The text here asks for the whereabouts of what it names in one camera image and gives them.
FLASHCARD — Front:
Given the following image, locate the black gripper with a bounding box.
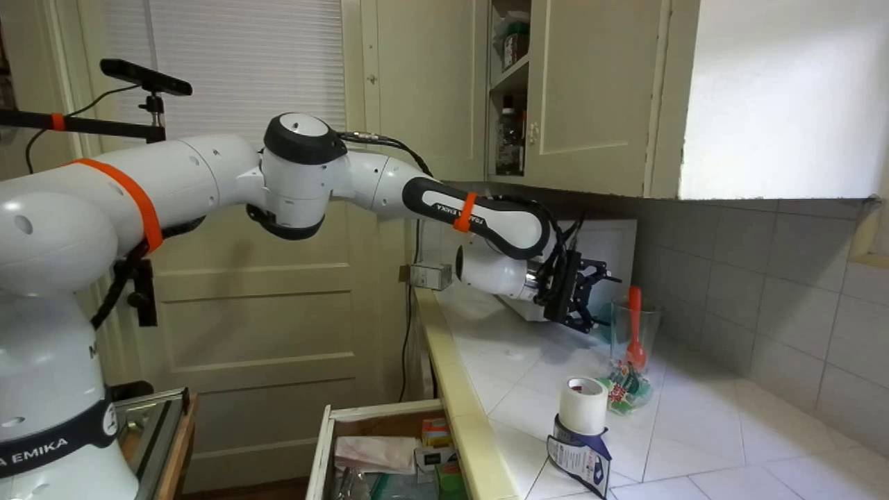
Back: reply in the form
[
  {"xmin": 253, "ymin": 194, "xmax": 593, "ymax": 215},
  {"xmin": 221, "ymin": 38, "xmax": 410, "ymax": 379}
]
[{"xmin": 536, "ymin": 251, "xmax": 614, "ymax": 333}]

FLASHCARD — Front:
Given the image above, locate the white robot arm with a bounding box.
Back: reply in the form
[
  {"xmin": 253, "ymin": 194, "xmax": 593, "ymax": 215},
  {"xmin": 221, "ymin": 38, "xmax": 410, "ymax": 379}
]
[{"xmin": 0, "ymin": 111, "xmax": 607, "ymax": 500}]

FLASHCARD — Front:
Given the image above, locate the white microwave oven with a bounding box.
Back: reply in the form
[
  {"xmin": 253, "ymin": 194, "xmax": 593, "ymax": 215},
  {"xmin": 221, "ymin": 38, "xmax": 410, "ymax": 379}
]
[{"xmin": 577, "ymin": 219, "xmax": 635, "ymax": 311}]

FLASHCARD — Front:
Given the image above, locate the clear drinking glass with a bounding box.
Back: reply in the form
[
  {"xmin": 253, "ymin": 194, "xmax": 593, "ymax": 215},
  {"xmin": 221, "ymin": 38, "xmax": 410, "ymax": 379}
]
[{"xmin": 607, "ymin": 302, "xmax": 661, "ymax": 379}]

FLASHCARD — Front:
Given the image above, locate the orange plastic spoon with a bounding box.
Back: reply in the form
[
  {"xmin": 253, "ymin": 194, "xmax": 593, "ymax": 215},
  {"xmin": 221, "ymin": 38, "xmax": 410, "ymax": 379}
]
[{"xmin": 628, "ymin": 287, "xmax": 647, "ymax": 373}]

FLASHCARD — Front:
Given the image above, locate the green snack packet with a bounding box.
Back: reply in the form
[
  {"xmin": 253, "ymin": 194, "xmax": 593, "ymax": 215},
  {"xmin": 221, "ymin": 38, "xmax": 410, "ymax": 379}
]
[{"xmin": 602, "ymin": 370, "xmax": 652, "ymax": 411}]

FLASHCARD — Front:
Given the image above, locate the closed cabinet door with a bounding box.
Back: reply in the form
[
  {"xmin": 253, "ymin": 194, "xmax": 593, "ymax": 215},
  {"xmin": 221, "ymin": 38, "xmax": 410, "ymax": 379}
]
[{"xmin": 525, "ymin": 0, "xmax": 700, "ymax": 200}]

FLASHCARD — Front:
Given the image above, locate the open drawer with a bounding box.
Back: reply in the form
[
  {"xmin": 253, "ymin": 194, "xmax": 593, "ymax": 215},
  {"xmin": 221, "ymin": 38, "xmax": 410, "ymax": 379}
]
[{"xmin": 306, "ymin": 400, "xmax": 470, "ymax": 500}]

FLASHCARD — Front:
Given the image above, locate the black camera on stand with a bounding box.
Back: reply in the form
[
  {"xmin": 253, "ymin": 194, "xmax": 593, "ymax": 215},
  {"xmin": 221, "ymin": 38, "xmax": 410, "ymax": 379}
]
[{"xmin": 100, "ymin": 59, "xmax": 190, "ymax": 97}]

